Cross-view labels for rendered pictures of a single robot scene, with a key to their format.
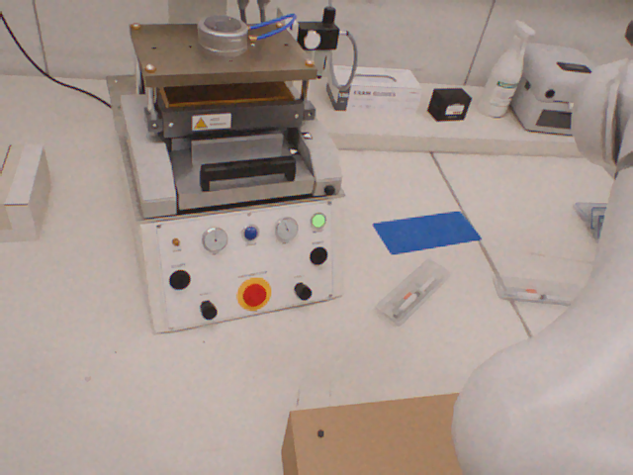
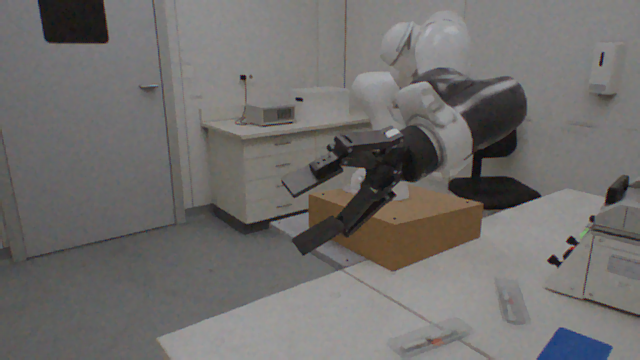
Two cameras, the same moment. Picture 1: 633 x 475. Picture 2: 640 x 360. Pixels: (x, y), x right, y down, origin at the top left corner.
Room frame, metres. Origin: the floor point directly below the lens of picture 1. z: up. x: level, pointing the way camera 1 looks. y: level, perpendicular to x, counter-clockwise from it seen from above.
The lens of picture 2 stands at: (1.48, -0.96, 1.35)
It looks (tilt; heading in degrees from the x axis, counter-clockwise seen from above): 17 degrees down; 160
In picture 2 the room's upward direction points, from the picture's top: straight up
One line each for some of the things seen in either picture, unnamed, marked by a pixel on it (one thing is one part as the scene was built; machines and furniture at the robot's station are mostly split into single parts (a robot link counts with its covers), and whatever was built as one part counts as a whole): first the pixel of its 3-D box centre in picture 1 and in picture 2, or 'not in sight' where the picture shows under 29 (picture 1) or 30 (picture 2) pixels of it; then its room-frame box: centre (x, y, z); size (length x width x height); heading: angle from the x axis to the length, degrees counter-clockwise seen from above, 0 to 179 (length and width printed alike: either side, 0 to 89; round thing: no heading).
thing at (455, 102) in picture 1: (449, 104); not in sight; (1.36, -0.29, 0.83); 0.09 x 0.06 x 0.07; 116
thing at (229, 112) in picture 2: not in sight; (275, 107); (-2.28, 0.05, 0.80); 1.29 x 0.04 x 0.10; 107
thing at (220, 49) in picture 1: (228, 51); not in sight; (0.87, 0.20, 1.08); 0.31 x 0.24 x 0.13; 119
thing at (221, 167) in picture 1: (248, 172); (617, 188); (0.67, 0.12, 0.99); 0.15 x 0.02 x 0.04; 119
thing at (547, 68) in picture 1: (554, 88); not in sight; (1.48, -0.58, 0.88); 0.25 x 0.20 x 0.17; 11
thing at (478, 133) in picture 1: (442, 116); not in sight; (1.40, -0.29, 0.77); 0.84 x 0.30 x 0.04; 107
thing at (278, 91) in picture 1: (226, 70); not in sight; (0.84, 0.20, 1.07); 0.22 x 0.17 x 0.10; 119
